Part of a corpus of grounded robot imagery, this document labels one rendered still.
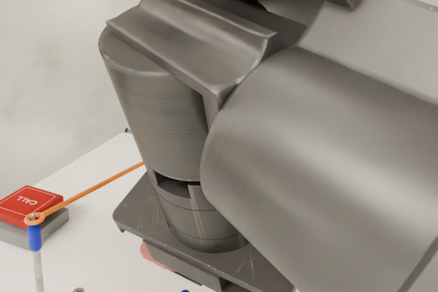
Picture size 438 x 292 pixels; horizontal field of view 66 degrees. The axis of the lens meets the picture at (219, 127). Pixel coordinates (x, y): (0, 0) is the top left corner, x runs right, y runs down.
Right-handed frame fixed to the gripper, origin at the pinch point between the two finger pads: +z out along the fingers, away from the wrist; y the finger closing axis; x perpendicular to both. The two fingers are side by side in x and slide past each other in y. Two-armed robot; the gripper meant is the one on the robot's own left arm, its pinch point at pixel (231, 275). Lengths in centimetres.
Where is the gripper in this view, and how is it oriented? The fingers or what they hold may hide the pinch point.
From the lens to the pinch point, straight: 26.9
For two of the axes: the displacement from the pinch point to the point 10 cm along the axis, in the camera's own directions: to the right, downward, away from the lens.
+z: 1.1, 7.2, 6.8
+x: 4.6, -6.4, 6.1
